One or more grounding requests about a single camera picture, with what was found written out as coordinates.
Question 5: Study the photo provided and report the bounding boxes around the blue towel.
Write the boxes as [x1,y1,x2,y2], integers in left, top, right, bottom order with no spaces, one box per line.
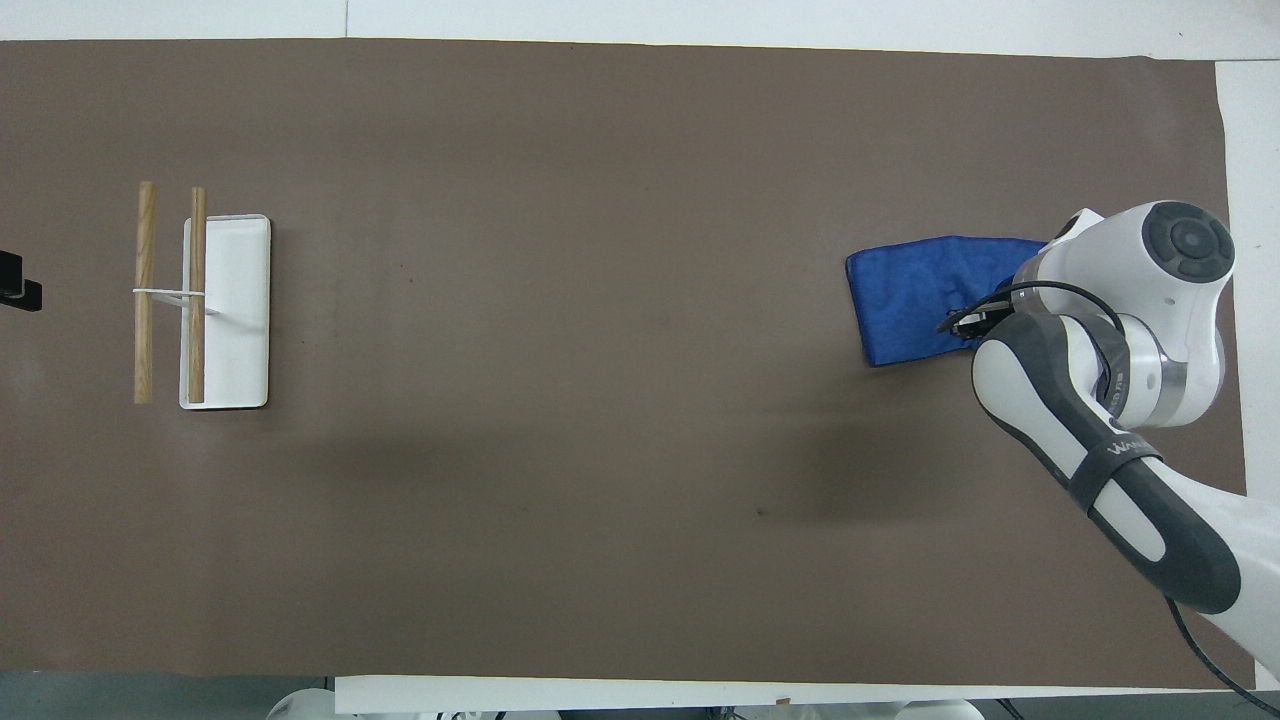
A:
[845,235,1050,368]

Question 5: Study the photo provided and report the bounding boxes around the white towel rack wooden bars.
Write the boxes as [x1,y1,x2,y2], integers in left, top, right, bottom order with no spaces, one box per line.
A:
[133,181,272,410]

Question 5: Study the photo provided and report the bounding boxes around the black stand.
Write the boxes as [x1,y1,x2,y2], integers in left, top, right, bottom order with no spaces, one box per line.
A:
[0,251,44,312]

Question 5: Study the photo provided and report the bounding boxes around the black cable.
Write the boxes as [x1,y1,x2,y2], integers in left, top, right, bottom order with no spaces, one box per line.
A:
[1164,596,1280,718]
[958,281,1131,346]

